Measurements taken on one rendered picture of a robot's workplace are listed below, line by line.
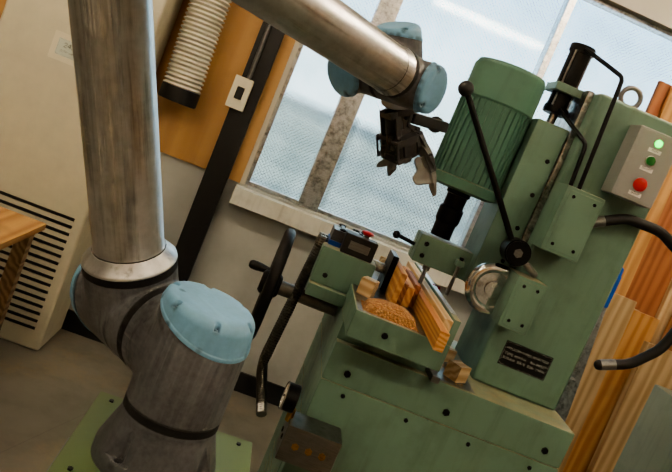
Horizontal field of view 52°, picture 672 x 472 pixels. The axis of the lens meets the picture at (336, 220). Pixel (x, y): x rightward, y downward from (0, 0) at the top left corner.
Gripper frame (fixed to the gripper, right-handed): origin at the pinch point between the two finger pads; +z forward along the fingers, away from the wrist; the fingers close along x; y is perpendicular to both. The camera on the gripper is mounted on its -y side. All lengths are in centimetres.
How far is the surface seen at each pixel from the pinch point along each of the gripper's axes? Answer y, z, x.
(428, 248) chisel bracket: -2.9, 17.7, 1.2
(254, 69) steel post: -38, 9, -132
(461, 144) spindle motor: -14.2, -5.6, 1.3
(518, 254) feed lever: -10.8, 13.9, 21.6
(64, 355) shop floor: 63, 98, -137
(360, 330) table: 28.8, 17.3, 14.1
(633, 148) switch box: -36.7, -5.5, 30.5
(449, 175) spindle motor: -9.5, 0.4, 2.0
